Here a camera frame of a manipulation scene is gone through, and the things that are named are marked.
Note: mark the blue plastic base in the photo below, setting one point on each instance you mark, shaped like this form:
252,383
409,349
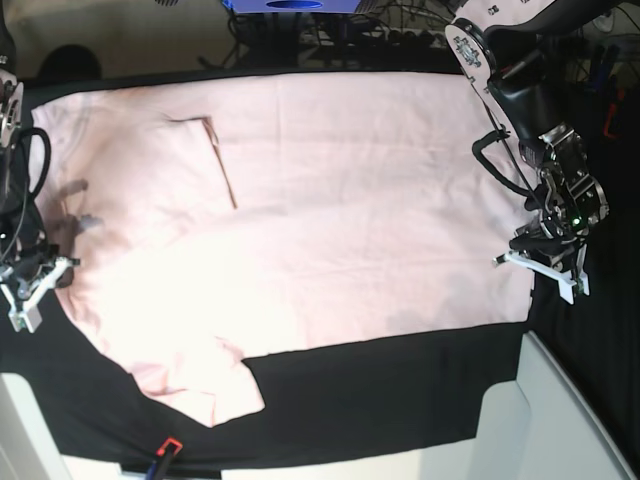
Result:
312,6

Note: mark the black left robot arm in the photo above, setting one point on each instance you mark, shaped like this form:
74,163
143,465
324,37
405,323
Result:
562,134

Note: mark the pale pink T-shirt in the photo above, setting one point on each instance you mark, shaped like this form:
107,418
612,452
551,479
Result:
221,220

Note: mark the black table cloth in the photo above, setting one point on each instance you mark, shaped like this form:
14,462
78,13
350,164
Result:
322,405

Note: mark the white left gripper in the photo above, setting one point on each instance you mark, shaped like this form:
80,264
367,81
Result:
560,259

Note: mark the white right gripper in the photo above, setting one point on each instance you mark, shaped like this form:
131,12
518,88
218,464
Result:
25,284

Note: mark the red bracket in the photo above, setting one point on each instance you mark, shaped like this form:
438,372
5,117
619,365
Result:
613,123

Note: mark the red blue tool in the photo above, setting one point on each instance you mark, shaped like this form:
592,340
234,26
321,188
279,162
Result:
165,456

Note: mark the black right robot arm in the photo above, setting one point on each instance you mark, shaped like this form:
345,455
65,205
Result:
25,162

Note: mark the black power strip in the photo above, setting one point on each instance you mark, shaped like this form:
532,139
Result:
318,37

